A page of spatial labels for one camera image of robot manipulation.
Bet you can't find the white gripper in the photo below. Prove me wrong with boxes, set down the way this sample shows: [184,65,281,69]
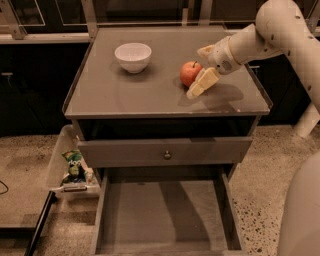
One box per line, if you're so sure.
[186,36,242,99]

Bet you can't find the red apple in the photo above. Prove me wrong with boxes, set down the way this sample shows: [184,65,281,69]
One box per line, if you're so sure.
[180,61,203,87]

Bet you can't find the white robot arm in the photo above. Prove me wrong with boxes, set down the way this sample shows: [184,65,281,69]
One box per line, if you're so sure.
[187,0,320,256]

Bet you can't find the upper grey drawer with knob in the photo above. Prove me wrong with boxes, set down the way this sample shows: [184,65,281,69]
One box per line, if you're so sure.
[78,137,252,168]

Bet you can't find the grey wooden drawer cabinet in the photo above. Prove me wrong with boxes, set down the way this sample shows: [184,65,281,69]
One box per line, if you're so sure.
[61,25,274,183]

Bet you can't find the open lower grey drawer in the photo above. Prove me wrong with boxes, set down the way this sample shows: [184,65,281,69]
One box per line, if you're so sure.
[90,166,248,256]

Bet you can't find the white ceramic bowl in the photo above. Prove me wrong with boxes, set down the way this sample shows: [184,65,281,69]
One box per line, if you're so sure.
[114,43,152,74]

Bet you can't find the white table leg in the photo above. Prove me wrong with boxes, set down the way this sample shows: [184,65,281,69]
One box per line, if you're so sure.
[294,103,320,138]

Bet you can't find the green snack bag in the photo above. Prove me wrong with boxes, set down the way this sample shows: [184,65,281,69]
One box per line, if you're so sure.
[62,150,86,184]

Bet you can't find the clear plastic storage bin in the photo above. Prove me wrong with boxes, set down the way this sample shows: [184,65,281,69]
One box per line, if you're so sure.
[45,125,100,200]

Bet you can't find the metal railing frame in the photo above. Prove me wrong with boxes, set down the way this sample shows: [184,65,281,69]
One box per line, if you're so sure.
[0,0,320,41]

